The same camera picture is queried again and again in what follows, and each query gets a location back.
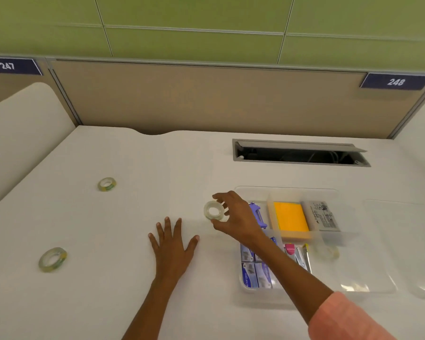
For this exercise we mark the clear tape roll white core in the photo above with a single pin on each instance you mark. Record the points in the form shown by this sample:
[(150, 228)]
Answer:
[(212, 211)]

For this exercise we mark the large tape roll green core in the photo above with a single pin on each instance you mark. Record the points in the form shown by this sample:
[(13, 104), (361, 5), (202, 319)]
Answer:
[(52, 260)]

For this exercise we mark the person's left forearm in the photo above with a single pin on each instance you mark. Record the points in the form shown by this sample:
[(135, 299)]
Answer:
[(152, 308)]

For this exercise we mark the white labelled small box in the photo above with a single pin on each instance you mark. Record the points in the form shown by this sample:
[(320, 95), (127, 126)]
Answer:
[(322, 216)]

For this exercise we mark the yellow sticky note pad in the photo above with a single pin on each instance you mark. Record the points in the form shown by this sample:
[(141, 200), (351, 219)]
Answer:
[(291, 218)]

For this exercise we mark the person's left thumb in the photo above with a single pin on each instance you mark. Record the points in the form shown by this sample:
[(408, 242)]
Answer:
[(193, 244)]

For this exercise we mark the pink eraser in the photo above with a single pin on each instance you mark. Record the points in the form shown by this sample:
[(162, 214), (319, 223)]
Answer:
[(289, 250)]

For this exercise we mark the clear plastic storage box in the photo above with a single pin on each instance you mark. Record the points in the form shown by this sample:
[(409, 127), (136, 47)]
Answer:
[(357, 272)]

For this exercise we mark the dark blue number sign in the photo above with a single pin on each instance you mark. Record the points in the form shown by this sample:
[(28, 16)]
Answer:
[(395, 81), (10, 66)]

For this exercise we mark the person's right thumb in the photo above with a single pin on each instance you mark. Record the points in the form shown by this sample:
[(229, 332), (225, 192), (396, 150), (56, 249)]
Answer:
[(220, 226)]

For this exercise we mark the purple plastic staple remover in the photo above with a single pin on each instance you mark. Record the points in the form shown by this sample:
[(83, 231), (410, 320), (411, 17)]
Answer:
[(255, 215)]

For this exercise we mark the white side divider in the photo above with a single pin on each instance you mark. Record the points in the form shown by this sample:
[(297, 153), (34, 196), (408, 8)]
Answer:
[(419, 134), (21, 138)]

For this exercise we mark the person's left hand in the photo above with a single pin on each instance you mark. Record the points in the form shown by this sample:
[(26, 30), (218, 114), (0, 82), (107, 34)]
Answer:
[(170, 254)]

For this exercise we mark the person's right hand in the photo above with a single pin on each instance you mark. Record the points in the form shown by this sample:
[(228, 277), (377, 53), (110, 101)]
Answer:
[(240, 219)]

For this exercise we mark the person's right forearm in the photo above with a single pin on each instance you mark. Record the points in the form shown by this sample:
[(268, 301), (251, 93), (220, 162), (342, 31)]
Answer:
[(287, 276)]

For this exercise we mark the silver metal stapler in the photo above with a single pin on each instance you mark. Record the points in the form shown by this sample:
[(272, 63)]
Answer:
[(303, 260)]

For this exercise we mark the small tape roll green core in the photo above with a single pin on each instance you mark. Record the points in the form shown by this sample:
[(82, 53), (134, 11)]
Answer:
[(107, 184)]

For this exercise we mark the person's left middle finger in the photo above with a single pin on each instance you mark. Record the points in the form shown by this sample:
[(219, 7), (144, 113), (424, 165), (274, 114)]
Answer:
[(168, 230)]

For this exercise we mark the beige desk partition panel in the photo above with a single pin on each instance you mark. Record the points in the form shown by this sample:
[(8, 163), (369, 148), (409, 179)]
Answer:
[(212, 99)]

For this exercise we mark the blue staple box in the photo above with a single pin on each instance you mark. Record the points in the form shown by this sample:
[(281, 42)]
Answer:
[(263, 277), (247, 253), (249, 276)]

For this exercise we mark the person's left little finger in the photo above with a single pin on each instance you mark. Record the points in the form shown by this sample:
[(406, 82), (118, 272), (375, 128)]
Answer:
[(152, 242)]

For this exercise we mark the clear plastic box lid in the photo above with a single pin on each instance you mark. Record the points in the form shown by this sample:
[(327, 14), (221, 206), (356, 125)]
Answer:
[(407, 244)]

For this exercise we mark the pink sleeve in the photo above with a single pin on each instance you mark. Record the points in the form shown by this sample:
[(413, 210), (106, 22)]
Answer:
[(347, 318)]

